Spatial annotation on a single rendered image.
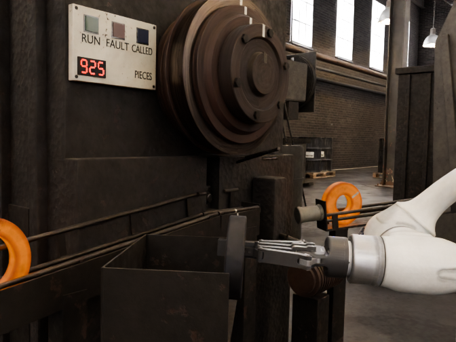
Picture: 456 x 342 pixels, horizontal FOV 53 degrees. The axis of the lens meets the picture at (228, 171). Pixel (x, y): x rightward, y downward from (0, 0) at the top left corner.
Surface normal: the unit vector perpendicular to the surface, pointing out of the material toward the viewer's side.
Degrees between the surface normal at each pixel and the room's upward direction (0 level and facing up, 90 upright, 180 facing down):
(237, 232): 42
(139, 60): 90
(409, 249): 50
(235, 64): 90
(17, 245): 90
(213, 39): 66
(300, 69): 91
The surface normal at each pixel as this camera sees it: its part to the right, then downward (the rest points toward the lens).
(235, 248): -0.02, -0.37
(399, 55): -0.65, 0.04
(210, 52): -0.22, -0.14
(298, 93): 0.69, 0.09
